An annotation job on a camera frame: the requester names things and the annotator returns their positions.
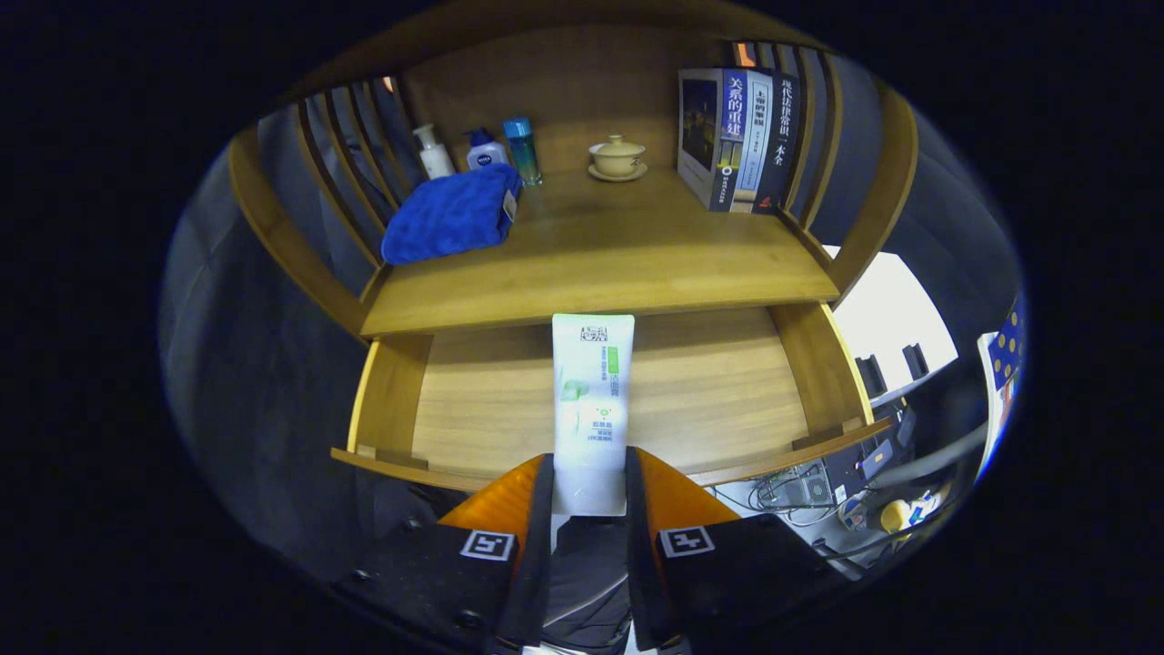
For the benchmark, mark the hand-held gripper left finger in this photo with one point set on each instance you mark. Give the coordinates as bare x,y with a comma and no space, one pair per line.
427,573

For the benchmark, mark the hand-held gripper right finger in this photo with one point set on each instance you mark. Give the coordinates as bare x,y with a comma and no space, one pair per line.
737,573

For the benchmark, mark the wooden drawer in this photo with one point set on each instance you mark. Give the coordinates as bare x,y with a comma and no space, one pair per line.
709,391

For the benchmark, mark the white facial cleanser tube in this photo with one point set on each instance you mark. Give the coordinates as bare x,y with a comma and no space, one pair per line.
591,409

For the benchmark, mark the wooden countertop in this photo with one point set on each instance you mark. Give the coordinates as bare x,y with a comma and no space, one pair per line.
618,255

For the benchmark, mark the wooden cabinet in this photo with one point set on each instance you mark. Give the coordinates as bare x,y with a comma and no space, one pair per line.
564,82

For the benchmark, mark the black computer case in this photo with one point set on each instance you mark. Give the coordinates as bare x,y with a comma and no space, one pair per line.
805,489

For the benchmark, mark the white box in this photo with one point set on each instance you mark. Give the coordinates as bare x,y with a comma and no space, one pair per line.
882,309

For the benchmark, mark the white side table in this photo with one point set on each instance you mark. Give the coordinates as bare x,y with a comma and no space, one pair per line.
993,400

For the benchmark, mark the blue polka dot gift bag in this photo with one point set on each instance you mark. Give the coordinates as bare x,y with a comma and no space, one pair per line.
1008,346

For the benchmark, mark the blue towel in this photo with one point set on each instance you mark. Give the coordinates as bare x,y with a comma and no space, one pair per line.
450,218

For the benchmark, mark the white pump bottle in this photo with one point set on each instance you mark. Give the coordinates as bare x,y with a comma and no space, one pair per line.
435,159

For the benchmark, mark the white lotion bottle blue cap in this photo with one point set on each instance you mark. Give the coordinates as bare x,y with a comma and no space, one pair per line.
486,155

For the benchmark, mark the light spine book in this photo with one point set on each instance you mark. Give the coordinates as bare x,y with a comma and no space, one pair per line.
757,146

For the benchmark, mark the teal bottle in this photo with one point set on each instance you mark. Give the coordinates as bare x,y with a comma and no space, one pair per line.
523,155

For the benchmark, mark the black spine book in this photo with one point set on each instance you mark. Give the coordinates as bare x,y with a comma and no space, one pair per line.
780,146

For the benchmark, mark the beige lidded teacup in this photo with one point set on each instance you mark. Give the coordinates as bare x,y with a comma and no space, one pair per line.
617,159

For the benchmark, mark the blue spine book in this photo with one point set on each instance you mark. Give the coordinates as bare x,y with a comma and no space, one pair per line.
705,136

